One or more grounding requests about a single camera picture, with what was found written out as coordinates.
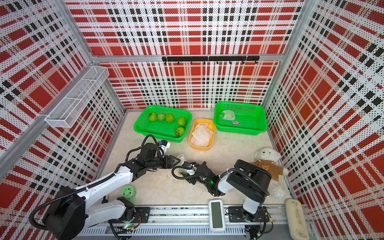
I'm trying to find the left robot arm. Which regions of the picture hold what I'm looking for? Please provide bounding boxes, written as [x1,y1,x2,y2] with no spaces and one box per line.
[29,140,181,240]

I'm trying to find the yellow tray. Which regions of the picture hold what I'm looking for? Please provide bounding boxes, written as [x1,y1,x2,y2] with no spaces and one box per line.
[189,119,216,151]

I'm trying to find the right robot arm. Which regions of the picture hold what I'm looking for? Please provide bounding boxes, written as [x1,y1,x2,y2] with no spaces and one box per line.
[172,160,272,217]

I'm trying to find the plush toy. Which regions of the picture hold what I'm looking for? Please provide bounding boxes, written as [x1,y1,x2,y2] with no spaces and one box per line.
[253,148,289,199]

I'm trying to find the black hook rail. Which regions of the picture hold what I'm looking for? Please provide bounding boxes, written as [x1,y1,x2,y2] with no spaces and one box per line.
[162,56,261,64]

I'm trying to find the custard apple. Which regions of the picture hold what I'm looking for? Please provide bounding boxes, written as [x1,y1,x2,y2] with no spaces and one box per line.
[165,113,175,123]
[177,117,187,127]
[148,113,158,122]
[175,127,185,138]

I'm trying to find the white timer device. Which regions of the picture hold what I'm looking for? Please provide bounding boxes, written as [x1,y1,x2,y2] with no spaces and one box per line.
[209,200,226,233]

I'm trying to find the clear wall shelf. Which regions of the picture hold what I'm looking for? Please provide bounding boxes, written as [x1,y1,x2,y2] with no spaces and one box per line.
[45,66,109,129]

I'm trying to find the green basket with apples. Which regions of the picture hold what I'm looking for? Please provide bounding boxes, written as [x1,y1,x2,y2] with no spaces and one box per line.
[134,106,192,143]

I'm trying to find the empty green basket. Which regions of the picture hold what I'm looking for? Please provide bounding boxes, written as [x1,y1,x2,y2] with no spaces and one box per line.
[214,102,268,136]

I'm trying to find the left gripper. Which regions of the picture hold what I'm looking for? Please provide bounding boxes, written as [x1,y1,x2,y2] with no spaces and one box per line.
[146,155,181,170]

